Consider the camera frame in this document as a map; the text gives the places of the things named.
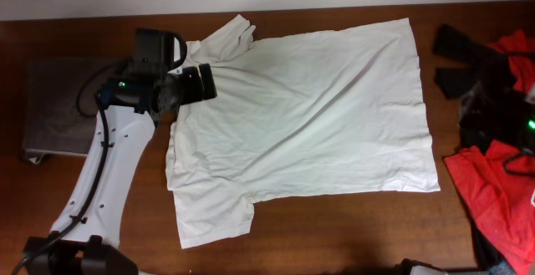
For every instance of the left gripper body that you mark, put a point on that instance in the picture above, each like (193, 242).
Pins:
(185, 86)

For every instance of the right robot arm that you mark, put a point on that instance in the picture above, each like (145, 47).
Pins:
(412, 267)

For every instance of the red t-shirt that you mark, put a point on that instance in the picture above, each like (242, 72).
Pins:
(496, 184)

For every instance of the white t-shirt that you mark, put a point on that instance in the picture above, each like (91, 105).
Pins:
(323, 113)

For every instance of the black garment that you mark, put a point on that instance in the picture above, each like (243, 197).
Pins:
(494, 102)

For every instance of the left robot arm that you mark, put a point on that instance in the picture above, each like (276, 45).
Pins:
(86, 236)

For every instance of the folded grey trousers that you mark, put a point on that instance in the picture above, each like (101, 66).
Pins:
(60, 109)

